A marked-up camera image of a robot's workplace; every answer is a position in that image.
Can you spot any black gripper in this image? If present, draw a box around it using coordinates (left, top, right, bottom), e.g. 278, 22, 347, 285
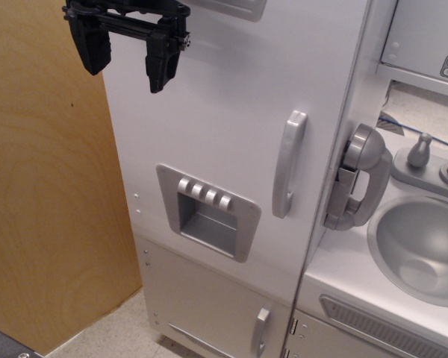
62, 1, 190, 93

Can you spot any white toy fridge door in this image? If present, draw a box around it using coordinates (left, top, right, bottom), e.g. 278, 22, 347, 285
103, 1, 370, 305

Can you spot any grey fridge door handle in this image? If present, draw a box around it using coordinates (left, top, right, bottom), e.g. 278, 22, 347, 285
272, 110, 308, 219

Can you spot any grey ice dispenser panel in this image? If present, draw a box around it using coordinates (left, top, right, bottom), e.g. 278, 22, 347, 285
156, 164, 261, 263

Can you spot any plywood board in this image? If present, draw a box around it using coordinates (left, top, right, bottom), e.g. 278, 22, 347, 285
0, 1, 140, 354

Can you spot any white lower freezer door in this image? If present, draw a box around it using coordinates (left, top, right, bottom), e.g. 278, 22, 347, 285
135, 237, 290, 357

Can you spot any grey toy telephone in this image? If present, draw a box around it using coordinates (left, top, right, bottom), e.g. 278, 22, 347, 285
324, 124, 393, 231

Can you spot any grey toy microwave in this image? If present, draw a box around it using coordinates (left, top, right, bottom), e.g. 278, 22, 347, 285
377, 1, 448, 96

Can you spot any white toy kitchen cabinet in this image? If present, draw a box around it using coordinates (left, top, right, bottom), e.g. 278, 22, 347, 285
287, 1, 448, 357

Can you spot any grey toy faucet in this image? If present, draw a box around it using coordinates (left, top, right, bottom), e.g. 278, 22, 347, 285
391, 133, 448, 198

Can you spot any black equipment corner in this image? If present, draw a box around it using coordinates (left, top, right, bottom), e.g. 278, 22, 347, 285
0, 331, 42, 358

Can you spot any grey toy sink basin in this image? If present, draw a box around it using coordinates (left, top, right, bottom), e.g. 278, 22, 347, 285
367, 196, 448, 307

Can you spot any grey oven vent panel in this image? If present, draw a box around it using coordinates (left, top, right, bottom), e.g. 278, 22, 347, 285
319, 295, 448, 357

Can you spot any blue cable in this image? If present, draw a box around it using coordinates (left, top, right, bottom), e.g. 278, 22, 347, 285
377, 116, 448, 151

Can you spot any grey lower door handle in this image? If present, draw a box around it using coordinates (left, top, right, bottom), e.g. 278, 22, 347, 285
250, 307, 270, 358

